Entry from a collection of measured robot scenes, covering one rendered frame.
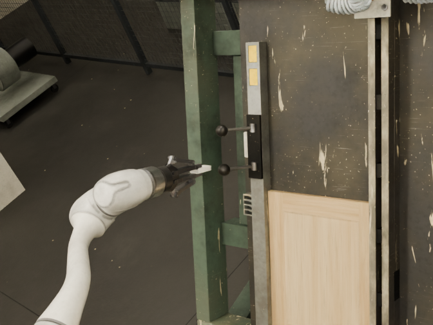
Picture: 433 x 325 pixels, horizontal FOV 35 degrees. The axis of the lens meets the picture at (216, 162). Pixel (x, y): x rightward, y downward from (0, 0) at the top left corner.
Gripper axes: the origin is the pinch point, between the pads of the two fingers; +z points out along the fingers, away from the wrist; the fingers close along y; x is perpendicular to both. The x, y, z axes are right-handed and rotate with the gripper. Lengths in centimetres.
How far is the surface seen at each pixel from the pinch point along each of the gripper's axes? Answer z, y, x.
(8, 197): 147, 76, -328
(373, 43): 8, -37, 55
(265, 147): 13.3, -5.8, 15.7
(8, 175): 149, 58, -326
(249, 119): 10.3, -14.9, 12.0
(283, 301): 14, 44, 20
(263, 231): 11.5, 20.9, 15.0
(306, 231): 13.9, 19.2, 29.4
